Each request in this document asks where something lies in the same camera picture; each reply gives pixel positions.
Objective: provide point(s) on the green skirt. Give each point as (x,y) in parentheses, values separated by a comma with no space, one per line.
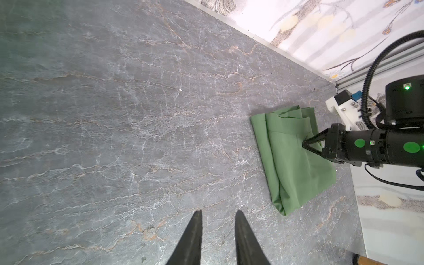
(294,174)

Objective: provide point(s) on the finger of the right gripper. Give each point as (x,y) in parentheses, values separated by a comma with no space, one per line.
(312,149)
(316,138)

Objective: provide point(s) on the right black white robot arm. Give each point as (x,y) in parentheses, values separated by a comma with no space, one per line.
(397,140)

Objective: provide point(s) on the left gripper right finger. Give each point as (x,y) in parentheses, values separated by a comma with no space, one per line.
(248,249)

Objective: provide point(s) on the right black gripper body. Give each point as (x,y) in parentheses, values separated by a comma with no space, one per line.
(343,146)

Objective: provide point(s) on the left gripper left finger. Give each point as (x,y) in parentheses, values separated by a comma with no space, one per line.
(188,249)

